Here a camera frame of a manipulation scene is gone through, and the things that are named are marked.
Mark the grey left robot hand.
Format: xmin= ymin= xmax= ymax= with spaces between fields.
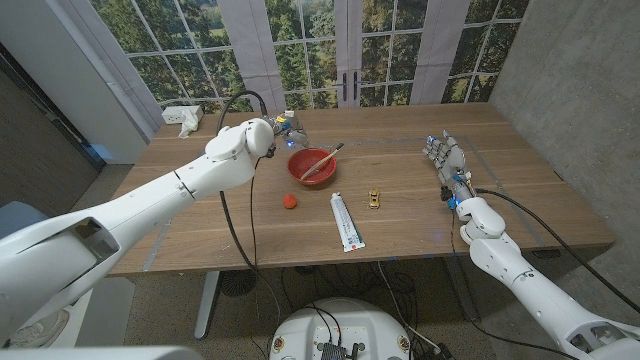
xmin=262 ymin=110 xmax=310 ymax=151

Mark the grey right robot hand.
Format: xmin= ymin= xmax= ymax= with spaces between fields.
xmin=422 ymin=130 xmax=474 ymax=201

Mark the wooden toothbrush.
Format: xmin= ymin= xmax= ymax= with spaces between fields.
xmin=299 ymin=142 xmax=346 ymax=181

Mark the white toothpaste tube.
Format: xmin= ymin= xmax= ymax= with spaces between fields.
xmin=329 ymin=192 xmax=366 ymax=253

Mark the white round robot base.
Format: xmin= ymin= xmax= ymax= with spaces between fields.
xmin=268 ymin=297 xmax=414 ymax=360

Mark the red bowl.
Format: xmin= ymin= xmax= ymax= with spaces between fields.
xmin=287 ymin=147 xmax=338 ymax=187

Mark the printed window backdrop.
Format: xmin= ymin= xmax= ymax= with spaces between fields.
xmin=89 ymin=0 xmax=531 ymax=114

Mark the crumpled white tissue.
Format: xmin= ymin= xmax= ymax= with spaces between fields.
xmin=177 ymin=109 xmax=201 ymax=140

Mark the white power strip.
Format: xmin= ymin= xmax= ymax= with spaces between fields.
xmin=160 ymin=104 xmax=205 ymax=126

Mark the black round floor fan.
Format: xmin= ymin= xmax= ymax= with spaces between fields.
xmin=219 ymin=269 xmax=259 ymax=298

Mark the white table leg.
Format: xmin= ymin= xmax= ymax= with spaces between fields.
xmin=193 ymin=271 xmax=221 ymax=341

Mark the blue chair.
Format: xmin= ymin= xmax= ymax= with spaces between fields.
xmin=0 ymin=200 xmax=51 ymax=241

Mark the white sneaker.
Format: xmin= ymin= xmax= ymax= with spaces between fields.
xmin=4 ymin=308 xmax=70 ymax=350

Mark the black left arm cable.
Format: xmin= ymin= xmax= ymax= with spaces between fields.
xmin=215 ymin=89 xmax=282 ymax=324

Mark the white floor cable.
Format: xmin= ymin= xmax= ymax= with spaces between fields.
xmin=377 ymin=262 xmax=436 ymax=351

